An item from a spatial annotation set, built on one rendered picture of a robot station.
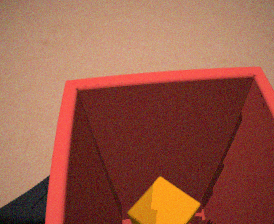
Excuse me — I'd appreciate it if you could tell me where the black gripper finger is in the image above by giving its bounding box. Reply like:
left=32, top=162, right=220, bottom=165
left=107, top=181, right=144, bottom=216
left=0, top=176, right=49, bottom=224

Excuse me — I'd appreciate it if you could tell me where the olive yellow block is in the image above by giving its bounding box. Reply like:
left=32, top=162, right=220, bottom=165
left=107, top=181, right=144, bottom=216
left=128, top=176, right=201, bottom=224

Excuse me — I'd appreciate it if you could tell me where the red square cup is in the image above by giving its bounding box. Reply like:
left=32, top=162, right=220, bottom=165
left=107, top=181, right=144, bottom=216
left=45, top=67, right=274, bottom=224

